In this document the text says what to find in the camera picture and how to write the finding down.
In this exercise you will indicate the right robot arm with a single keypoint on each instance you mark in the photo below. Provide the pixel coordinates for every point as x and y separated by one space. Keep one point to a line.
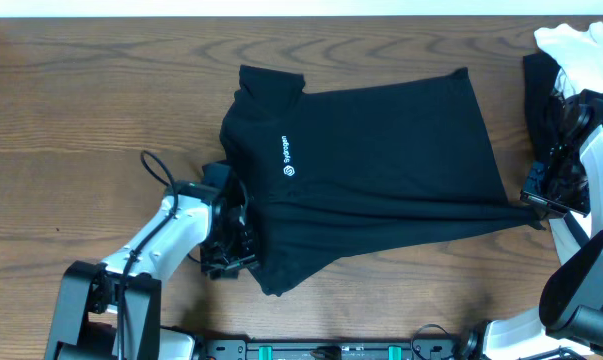
568 323

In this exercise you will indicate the white garment pile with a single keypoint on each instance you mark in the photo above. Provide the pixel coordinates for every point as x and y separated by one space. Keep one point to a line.
579 55

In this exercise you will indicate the black garment in pile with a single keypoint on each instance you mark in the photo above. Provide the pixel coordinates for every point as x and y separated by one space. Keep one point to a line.
541 107

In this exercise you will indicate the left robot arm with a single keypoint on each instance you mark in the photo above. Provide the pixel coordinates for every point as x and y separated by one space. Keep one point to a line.
112 309

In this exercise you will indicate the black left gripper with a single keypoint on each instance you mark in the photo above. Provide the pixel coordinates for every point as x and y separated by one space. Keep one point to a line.
238 245

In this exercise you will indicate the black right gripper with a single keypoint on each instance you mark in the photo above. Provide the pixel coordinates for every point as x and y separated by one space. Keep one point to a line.
533 191

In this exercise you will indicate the black logo t-shirt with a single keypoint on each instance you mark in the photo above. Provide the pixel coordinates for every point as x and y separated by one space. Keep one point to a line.
349 172

